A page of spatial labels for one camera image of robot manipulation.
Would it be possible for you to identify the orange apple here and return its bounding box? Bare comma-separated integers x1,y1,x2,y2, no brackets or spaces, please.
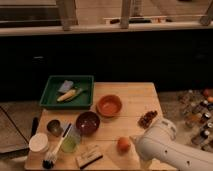
117,137,131,152

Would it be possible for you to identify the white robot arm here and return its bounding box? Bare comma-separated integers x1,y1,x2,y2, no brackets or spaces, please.
133,118,213,171

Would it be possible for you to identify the orange red bowl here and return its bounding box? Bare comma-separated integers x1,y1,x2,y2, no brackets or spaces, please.
96,94,122,117

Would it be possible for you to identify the dark maroon bowl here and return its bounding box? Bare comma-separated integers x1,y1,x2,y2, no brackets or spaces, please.
75,111,100,136

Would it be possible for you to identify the blue grey sponge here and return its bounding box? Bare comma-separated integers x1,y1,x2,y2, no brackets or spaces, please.
58,80,73,93

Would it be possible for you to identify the green plastic tray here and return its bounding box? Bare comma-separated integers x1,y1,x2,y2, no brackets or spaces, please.
40,75,94,110

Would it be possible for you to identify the bunch of dark grapes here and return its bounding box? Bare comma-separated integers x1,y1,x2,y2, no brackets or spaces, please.
138,111,158,129

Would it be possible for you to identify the small metal cup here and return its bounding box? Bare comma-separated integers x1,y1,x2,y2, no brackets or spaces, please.
47,120,63,137

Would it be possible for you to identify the wooden block eraser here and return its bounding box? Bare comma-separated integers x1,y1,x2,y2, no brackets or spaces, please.
76,145,103,169

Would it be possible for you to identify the white round container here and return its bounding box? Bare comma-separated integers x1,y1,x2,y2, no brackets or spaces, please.
29,133,49,153

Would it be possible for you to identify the spice jar rack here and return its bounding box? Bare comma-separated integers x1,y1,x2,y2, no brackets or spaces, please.
178,90,213,151

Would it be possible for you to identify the black handle beside board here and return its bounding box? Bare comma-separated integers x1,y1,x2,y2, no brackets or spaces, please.
31,117,39,137

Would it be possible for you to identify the white handled dish brush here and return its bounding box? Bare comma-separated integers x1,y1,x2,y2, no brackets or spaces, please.
42,123,72,169

